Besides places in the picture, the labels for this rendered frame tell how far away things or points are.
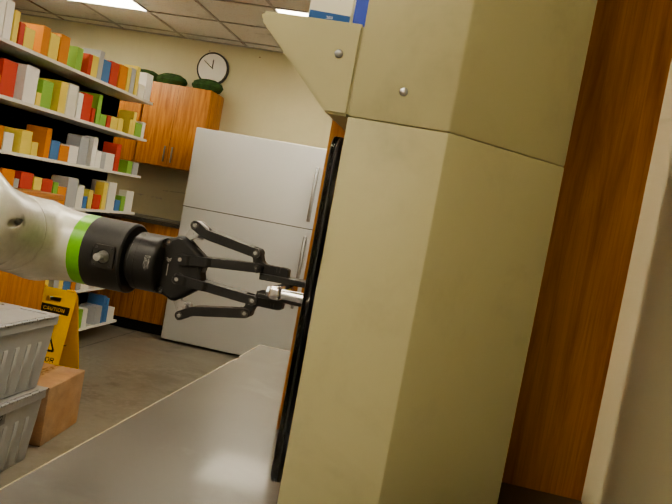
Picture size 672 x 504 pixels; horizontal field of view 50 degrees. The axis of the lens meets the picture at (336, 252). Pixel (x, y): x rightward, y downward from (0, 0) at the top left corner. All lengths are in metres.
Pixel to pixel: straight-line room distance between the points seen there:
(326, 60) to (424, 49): 0.11
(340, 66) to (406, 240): 0.20
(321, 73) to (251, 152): 5.13
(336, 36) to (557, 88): 0.27
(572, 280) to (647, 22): 0.40
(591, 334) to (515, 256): 0.33
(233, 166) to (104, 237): 5.03
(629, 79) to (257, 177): 4.88
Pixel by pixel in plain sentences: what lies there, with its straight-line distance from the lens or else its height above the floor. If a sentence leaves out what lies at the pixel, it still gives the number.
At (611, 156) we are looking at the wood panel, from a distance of 1.17.
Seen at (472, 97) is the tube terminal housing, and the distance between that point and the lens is 0.80.
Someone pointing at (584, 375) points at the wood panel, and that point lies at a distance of 1.18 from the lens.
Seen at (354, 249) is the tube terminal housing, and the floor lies 1.27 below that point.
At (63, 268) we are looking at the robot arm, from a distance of 0.98.
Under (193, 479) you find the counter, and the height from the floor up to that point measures 0.94.
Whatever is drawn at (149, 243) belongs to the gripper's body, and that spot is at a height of 1.23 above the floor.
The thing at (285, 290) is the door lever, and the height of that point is 1.21.
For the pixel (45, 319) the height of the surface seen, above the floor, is 0.65.
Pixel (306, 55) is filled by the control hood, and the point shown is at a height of 1.47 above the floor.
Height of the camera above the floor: 1.30
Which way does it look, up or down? 3 degrees down
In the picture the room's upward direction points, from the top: 10 degrees clockwise
